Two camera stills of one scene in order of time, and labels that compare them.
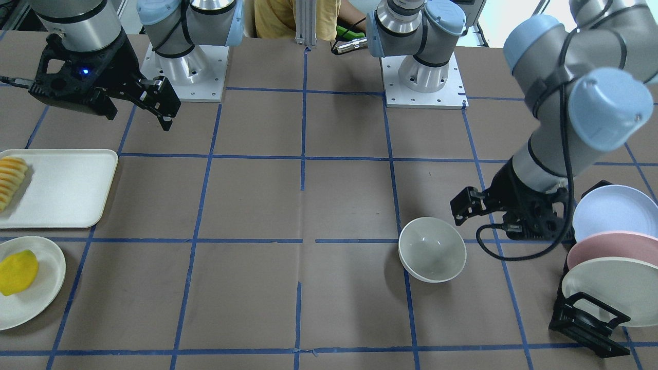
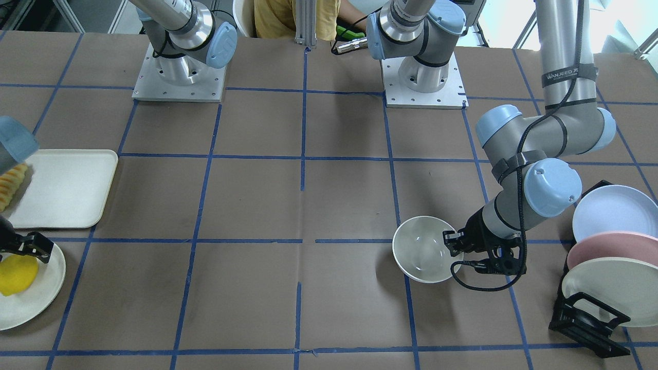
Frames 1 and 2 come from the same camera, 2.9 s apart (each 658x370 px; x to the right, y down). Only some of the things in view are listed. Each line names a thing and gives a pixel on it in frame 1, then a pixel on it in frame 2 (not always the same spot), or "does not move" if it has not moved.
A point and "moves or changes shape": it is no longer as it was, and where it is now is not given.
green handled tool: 349,35 does not move
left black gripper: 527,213 → 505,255
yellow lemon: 17,271 does not move
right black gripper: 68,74 → 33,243
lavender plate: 614,207 does not move
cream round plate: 18,309 does not move
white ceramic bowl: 432,249 moves or changes shape
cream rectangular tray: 61,188 does not move
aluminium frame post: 306,22 does not move
